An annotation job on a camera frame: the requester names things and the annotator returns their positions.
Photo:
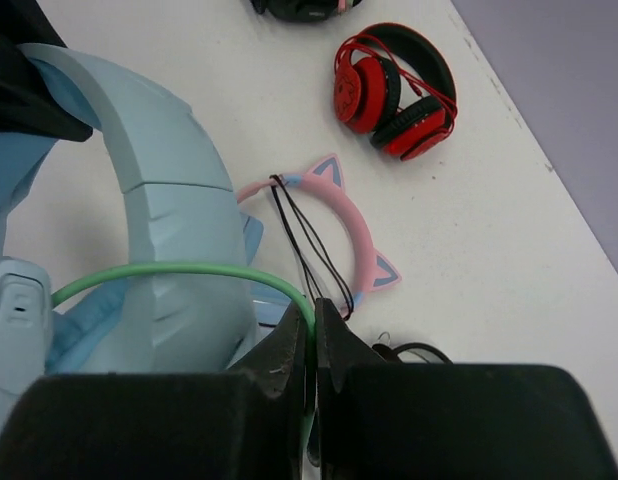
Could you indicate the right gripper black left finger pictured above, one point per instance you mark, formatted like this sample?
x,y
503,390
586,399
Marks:
x,y
244,423

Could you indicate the pink blue cat-ear headphones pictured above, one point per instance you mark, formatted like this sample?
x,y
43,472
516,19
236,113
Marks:
x,y
327,233

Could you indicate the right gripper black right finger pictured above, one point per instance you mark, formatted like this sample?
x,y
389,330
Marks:
x,y
378,419

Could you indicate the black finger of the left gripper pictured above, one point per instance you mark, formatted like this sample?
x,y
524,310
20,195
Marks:
x,y
26,105

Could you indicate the white black headphones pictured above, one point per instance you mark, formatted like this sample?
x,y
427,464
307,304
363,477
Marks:
x,y
409,352

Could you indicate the red black headphones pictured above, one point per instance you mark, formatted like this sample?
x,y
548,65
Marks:
x,y
393,85

